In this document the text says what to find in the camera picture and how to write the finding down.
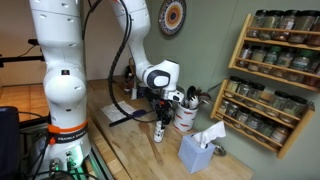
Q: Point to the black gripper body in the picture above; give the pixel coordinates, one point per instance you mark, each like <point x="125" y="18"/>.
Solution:
<point x="164" y="108"/>

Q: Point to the white spice bottle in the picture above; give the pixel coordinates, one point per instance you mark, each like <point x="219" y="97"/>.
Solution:
<point x="159" y="133"/>

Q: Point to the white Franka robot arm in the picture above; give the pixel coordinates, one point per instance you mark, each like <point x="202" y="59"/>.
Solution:
<point x="63" y="83"/>

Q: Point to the dark glass bottle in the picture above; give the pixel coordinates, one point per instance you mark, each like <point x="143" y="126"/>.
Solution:
<point x="128" y="80"/>

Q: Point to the white red-patterned utensil crock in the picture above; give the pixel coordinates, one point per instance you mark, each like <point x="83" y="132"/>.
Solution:
<point x="185" y="118"/>

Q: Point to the dark round tin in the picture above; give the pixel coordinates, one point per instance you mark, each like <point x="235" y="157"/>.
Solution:
<point x="141" y="92"/>

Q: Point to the blue and black spatula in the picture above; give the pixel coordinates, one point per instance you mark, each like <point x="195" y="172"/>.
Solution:
<point x="133" y="115"/>

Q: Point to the wooden spoon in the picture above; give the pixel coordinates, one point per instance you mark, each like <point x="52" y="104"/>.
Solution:
<point x="153" y="146"/>

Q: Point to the white slotted spoon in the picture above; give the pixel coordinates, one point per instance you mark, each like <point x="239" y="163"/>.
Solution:
<point x="194" y="102"/>

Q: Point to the black ladle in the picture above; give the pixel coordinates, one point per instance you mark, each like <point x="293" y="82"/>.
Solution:
<point x="191" y="92"/>

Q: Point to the dark red utensil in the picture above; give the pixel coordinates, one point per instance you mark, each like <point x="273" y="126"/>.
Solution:
<point x="204" y="96"/>

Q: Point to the white tissue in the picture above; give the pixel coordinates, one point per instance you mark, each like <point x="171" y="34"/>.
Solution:
<point x="210" y="133"/>

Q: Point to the blue tissue box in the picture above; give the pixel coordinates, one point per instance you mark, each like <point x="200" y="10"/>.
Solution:
<point x="195" y="155"/>

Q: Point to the white paper napkin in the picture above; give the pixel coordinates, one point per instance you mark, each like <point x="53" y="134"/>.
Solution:
<point x="108" y="111"/>

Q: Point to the wooden hoop-shaped object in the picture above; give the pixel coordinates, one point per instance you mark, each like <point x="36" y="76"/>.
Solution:
<point x="131" y="63"/>

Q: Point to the glass spice jar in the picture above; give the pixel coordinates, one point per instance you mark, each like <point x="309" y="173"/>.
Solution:
<point x="243" y="90"/>
<point x="284" y="63"/>
<point x="246" y="56"/>
<point x="224" y="107"/>
<point x="271" y="23"/>
<point x="312" y="74"/>
<point x="293" y="109"/>
<point x="278" y="104"/>
<point x="315" y="35"/>
<point x="255" y="95"/>
<point x="256" y="24"/>
<point x="304" y="26"/>
<point x="254" y="123"/>
<point x="242" y="117"/>
<point x="232" y="111"/>
<point x="279" y="137"/>
<point x="265" y="130"/>
<point x="286" y="25"/>
<point x="233" y="86"/>
<point x="257" y="59"/>

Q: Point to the small metal dish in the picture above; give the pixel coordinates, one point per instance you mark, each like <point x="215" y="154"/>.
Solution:
<point x="220" y="151"/>

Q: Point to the large colourful decorative plate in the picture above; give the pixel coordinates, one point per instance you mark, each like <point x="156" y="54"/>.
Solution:
<point x="172" y="16"/>

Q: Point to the wooden spice rack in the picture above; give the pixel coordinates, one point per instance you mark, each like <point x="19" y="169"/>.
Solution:
<point x="240" y="50"/>
<point x="293" y="136"/>

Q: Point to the wooden lid spice jar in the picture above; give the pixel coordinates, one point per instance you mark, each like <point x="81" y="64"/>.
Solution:
<point x="265" y="101"/>

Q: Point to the green lid spice jar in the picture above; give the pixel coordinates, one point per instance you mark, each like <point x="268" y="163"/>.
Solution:
<point x="300" y="66"/>
<point x="271" y="60"/>

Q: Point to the dark blue padded chair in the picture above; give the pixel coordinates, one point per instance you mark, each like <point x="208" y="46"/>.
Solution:
<point x="8" y="143"/>

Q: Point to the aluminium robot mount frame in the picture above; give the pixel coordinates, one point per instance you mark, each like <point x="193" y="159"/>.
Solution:
<point x="100" y="163"/>

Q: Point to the black camera boom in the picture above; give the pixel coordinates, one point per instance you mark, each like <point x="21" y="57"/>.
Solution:
<point x="16" y="59"/>

